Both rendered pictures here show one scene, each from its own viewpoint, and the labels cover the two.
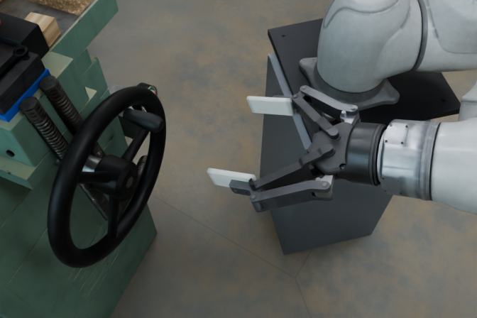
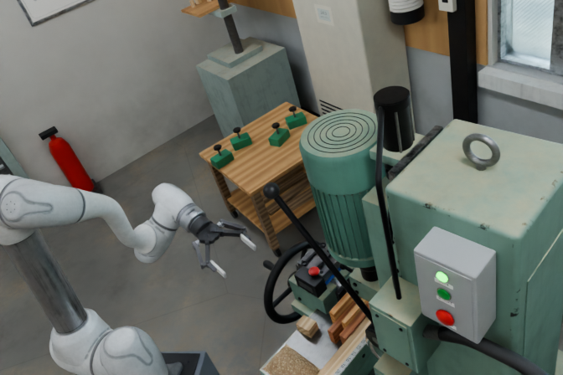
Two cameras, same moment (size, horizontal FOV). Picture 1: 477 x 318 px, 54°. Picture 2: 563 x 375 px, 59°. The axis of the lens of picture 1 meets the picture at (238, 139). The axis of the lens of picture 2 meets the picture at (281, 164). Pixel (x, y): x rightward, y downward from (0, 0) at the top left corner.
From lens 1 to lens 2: 1.64 m
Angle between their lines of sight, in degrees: 86
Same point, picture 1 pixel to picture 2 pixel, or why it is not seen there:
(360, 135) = (201, 221)
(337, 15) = (146, 344)
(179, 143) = not seen: outside the picture
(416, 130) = (187, 211)
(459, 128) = (178, 204)
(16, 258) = not seen: hidden behind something
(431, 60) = not seen: hidden behind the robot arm
